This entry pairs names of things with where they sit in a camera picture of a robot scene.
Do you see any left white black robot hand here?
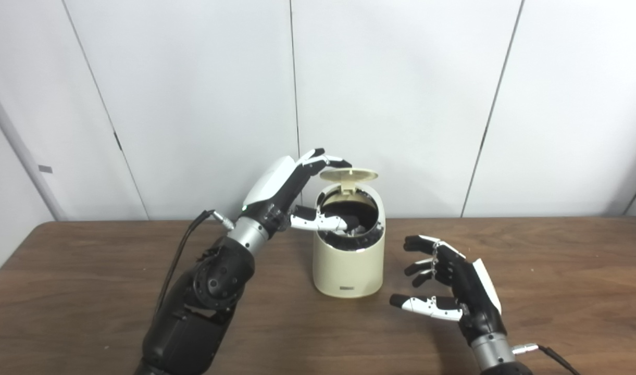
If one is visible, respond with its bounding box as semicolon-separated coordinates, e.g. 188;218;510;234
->
242;148;352;233

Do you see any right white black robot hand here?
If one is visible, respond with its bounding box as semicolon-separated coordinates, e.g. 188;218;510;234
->
390;235;507;347

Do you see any round cream bin lid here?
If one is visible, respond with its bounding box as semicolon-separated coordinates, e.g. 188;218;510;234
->
319;167;379;196

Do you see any cream-colored desktop bin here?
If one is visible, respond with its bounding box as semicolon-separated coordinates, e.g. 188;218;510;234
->
313;182;386;299

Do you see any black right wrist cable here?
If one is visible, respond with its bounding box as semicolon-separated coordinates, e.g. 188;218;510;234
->
512;343;581;375

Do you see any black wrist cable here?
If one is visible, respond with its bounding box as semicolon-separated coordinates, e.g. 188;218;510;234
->
512;343;581;375
154;209;235;318

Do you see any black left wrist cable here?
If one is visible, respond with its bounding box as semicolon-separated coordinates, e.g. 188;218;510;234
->
154;209;235;318

